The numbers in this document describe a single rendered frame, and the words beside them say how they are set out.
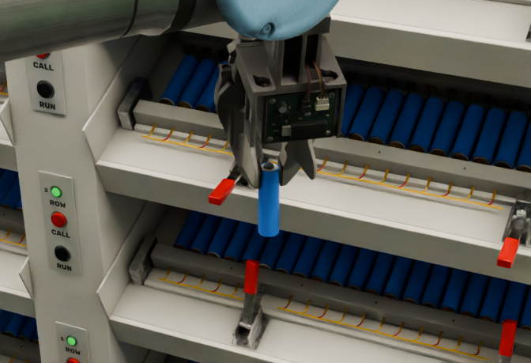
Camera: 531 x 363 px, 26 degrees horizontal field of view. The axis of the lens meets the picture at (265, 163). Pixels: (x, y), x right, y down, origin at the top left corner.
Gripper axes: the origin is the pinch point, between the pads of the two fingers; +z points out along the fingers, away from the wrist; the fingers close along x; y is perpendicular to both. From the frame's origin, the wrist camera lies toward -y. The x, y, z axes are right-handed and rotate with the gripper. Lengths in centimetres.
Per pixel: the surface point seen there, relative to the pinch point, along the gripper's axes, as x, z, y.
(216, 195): -3.3, 7.3, -5.1
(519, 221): 21.9, 5.2, 4.9
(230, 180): -1.6, 7.7, -7.3
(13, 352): -24, 50, -26
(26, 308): -21.8, 35.7, -20.5
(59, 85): -15.9, 5.1, -21.1
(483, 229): 19.7, 7.7, 3.0
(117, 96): -10.2, 8.5, -22.8
